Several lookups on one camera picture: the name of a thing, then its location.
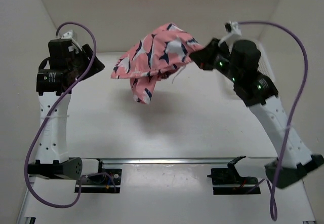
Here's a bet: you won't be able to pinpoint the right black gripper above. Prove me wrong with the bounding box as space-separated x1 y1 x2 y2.
188 39 238 83

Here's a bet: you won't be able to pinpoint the pink shark print shorts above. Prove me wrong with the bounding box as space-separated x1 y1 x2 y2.
111 23 203 104

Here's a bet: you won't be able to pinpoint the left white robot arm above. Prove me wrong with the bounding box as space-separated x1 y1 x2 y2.
27 35 105 180

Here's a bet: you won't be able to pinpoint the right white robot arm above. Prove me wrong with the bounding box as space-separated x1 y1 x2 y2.
189 39 323 189

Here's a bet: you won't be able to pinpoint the white plastic basket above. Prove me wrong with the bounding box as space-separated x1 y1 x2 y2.
252 39 275 82

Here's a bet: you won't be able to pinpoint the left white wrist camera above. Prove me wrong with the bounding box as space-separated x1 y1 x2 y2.
56 30 80 48

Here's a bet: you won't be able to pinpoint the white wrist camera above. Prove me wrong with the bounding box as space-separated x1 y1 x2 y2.
56 30 80 48
218 21 242 47

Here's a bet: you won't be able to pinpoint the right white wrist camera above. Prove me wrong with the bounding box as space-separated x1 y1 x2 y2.
218 21 242 47

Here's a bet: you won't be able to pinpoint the aluminium frame rail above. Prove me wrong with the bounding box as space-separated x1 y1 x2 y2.
83 157 279 166

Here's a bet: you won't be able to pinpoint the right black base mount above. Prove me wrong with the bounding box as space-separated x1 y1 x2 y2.
207 156 261 195

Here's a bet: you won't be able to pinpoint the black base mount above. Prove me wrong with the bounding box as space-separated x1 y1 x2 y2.
207 156 261 195
81 160 122 194

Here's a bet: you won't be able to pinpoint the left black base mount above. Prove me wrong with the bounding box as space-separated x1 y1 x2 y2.
81 160 122 194

